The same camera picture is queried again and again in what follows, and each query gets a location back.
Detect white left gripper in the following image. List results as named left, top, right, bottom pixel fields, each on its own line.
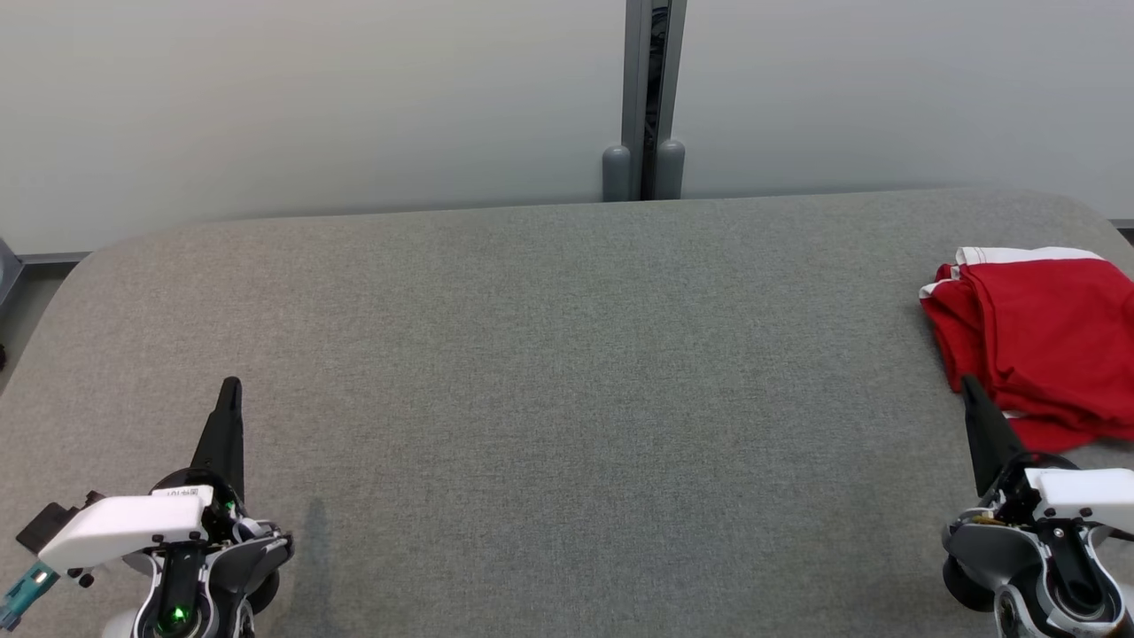
left=39, top=376, right=268, bottom=573

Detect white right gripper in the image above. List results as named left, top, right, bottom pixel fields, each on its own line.
left=960, top=374, right=1134, bottom=533

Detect red jersey shirt white sleeves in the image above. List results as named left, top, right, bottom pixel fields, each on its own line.
left=919, top=264, right=1134, bottom=454

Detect grey partition post round feet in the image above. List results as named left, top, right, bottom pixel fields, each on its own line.
left=602, top=0, right=687, bottom=203

